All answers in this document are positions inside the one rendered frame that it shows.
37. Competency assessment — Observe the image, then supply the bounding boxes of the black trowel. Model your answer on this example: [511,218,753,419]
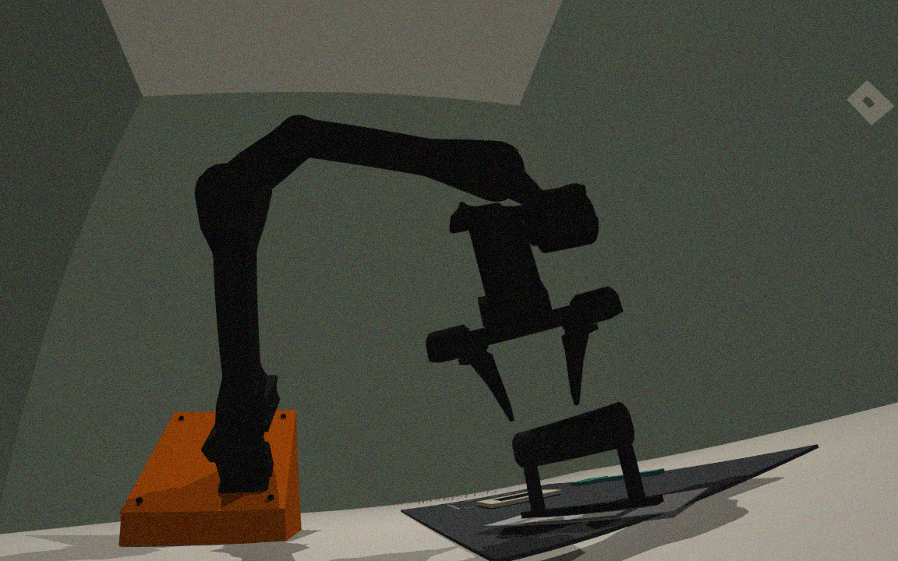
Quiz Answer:
[483,402,709,527]

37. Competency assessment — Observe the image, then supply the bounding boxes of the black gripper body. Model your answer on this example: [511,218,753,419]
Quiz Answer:
[426,250,623,363]

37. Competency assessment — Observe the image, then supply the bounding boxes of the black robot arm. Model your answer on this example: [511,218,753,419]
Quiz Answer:
[195,115,599,494]

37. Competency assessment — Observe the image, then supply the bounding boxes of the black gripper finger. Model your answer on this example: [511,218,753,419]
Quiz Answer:
[561,323,599,406]
[458,352,514,422]

